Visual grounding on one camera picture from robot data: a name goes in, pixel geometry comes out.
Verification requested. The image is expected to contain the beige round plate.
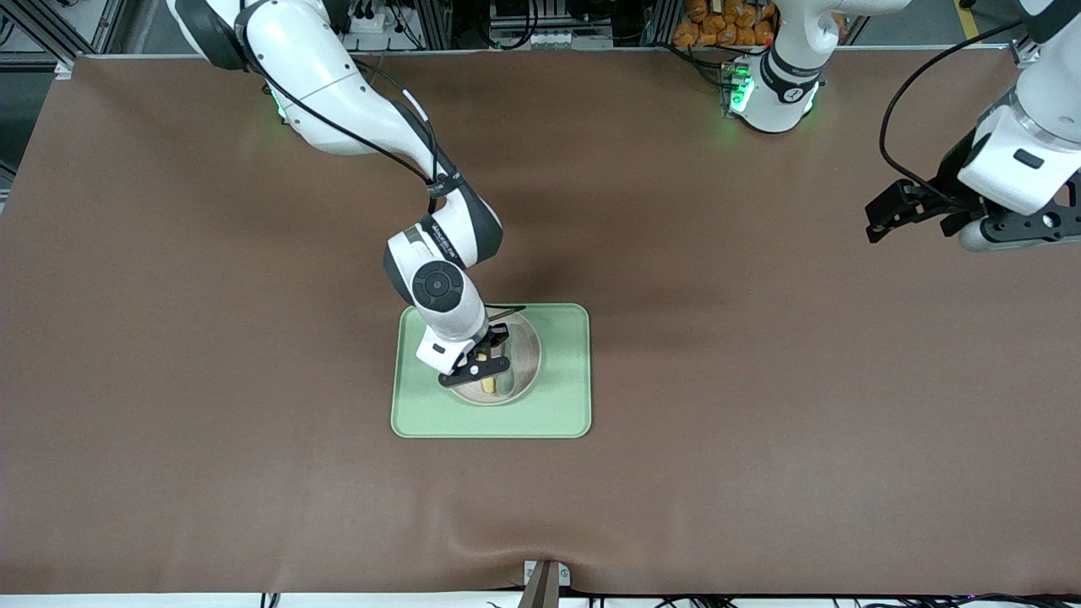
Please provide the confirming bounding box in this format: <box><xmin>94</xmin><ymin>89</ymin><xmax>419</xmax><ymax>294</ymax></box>
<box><xmin>443</xmin><ymin>311</ymin><xmax>543</xmax><ymax>407</ymax></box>

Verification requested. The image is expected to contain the grey-green plastic spoon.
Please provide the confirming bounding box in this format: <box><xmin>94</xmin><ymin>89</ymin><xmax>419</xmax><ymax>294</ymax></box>
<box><xmin>497</xmin><ymin>342</ymin><xmax>521</xmax><ymax>398</ymax></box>

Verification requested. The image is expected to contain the light green rectangular tray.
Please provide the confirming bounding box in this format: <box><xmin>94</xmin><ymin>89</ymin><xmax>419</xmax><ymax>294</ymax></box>
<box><xmin>390</xmin><ymin>303</ymin><xmax>593</xmax><ymax>440</ymax></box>

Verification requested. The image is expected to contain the brown table mat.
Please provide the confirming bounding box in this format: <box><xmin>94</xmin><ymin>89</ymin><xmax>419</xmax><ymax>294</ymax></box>
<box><xmin>0</xmin><ymin>46</ymin><xmax>1081</xmax><ymax>596</ymax></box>

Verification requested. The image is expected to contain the orange snack bag pile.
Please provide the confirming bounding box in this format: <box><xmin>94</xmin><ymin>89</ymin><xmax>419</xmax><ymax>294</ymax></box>
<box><xmin>673</xmin><ymin>0</ymin><xmax>778</xmax><ymax>47</ymax></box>

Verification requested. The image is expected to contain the white power strip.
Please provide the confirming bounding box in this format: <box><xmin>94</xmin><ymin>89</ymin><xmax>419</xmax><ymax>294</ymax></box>
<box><xmin>346</xmin><ymin>7</ymin><xmax>398</xmax><ymax>35</ymax></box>

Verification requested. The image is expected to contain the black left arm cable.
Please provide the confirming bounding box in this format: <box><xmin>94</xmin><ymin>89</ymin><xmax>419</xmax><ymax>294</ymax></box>
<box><xmin>878</xmin><ymin>21</ymin><xmax>1027</xmax><ymax>193</ymax></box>

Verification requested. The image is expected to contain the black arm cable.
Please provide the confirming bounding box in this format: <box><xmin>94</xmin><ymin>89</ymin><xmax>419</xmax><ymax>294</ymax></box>
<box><xmin>245</xmin><ymin>34</ymin><xmax>526</xmax><ymax>323</ymax></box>
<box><xmin>878</xmin><ymin>21</ymin><xmax>1027</xmax><ymax>193</ymax></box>

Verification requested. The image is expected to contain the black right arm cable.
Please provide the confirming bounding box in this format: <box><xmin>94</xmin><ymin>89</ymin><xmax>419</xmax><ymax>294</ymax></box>
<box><xmin>245</xmin><ymin>34</ymin><xmax>526</xmax><ymax>323</ymax></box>

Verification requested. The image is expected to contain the brown metal mount bar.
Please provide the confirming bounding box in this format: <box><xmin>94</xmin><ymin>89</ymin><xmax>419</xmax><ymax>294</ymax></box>
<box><xmin>517</xmin><ymin>561</ymin><xmax>562</xmax><ymax>608</ymax></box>

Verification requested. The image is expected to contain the aluminium frame post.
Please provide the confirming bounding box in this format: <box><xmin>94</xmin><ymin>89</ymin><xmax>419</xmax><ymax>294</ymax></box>
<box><xmin>420</xmin><ymin>0</ymin><xmax>453</xmax><ymax>50</ymax></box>

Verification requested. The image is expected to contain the aluminium frame strut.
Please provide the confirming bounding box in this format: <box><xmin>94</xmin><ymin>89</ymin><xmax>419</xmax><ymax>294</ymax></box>
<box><xmin>0</xmin><ymin>0</ymin><xmax>128</xmax><ymax>77</ymax></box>

